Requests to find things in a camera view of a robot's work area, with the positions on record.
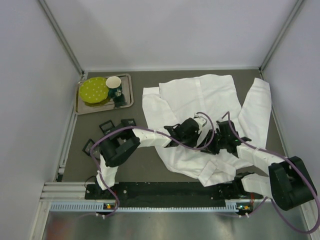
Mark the white shirt garment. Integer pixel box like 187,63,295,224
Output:
142,74,272,187

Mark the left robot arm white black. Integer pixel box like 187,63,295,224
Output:
96,116,207,191

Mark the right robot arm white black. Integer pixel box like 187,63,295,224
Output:
209,121,317,211

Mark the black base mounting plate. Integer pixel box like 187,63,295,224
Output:
84,181,255,208

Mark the white cup dark base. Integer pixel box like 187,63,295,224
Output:
105,76,123,99

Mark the green polka dot plate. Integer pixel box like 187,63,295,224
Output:
78,77,109,104

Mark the silver metal tray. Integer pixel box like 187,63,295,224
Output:
74,73,134,115

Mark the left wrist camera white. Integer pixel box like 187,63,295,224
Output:
193,113,208,131

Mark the black square frame right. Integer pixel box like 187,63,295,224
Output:
121,118,137,127

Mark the black square frame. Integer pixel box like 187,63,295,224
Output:
121,118,137,127
99,120,115,136
82,138,97,158

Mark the black square frame left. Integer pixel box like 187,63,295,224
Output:
99,120,115,136

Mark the grey slotted cable duct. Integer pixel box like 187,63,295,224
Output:
50,202,252,213

